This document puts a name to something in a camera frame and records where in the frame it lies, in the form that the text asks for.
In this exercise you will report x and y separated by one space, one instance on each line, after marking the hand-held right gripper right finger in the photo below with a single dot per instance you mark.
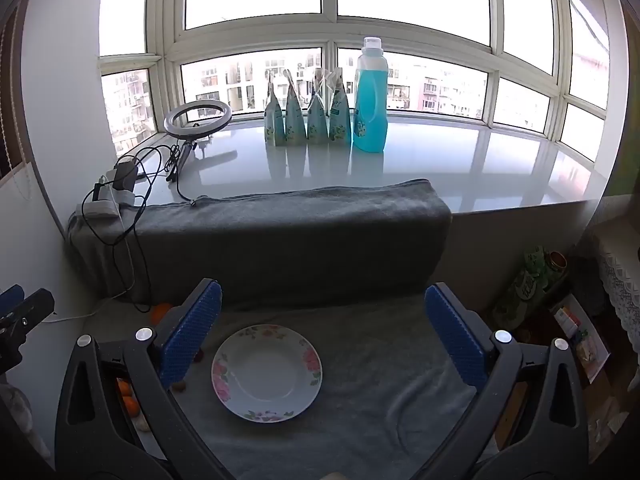
455 335

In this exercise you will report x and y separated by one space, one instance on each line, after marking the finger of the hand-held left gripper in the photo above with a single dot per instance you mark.
30 310

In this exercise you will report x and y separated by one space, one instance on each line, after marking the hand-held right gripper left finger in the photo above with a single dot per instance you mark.
192 332

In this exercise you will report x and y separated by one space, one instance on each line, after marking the floral white plate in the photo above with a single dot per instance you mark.
265 380

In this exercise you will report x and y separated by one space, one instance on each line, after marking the large orange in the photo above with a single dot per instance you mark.
160 314

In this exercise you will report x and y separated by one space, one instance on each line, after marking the green and white bag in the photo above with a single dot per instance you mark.
515 297

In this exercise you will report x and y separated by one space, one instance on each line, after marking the light grey towel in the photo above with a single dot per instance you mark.
370 360

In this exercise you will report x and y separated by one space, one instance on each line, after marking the green snack packet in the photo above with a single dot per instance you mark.
533 262

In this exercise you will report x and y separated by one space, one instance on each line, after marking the white power strip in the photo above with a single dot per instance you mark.
102 207

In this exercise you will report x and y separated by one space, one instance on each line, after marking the jar with gold lid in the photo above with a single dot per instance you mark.
557 261

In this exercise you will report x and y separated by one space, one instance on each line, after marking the white and orange box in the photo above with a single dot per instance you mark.
582 340

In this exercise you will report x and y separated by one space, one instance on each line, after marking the dark grey towel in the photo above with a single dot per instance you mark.
300 240

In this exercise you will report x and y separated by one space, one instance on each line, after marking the black charger adapter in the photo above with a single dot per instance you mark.
126 175

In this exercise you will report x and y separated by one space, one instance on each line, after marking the white lace cloth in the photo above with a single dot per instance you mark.
620 290

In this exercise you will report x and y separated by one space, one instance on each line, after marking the teal refill pouch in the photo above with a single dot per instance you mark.
295 120
339 120
274 125
317 122

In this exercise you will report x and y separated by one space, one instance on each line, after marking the blue detergent bottle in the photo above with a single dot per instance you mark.
370 110

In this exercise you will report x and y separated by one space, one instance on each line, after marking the white window frame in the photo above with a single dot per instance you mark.
327 35

